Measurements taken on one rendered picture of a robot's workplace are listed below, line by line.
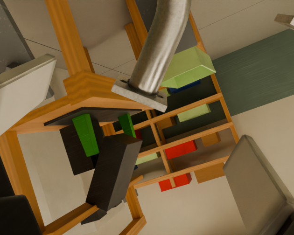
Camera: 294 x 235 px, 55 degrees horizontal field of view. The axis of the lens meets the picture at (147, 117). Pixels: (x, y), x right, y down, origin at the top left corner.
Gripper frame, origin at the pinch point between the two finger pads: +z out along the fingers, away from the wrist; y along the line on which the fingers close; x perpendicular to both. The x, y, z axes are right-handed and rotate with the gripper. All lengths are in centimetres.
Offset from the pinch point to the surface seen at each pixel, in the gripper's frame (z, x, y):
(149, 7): 14.6, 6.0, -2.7
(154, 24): 10.2, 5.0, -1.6
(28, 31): 227, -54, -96
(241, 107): 540, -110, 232
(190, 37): 14.6, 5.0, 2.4
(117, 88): 9.1, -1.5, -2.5
